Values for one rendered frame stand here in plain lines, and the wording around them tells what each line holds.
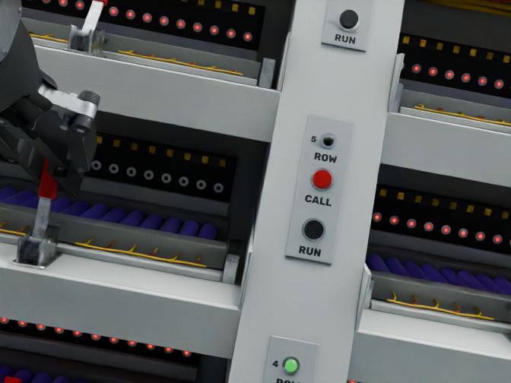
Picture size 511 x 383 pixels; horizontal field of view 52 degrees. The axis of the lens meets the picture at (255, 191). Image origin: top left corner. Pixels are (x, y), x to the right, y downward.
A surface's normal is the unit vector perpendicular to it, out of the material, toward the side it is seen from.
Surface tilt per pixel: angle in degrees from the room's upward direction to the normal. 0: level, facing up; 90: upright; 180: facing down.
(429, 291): 109
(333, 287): 90
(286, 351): 90
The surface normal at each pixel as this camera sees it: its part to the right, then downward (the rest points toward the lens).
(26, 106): -0.16, 0.94
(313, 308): 0.04, -0.13
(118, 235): 0.00, 0.21
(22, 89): 0.89, 0.45
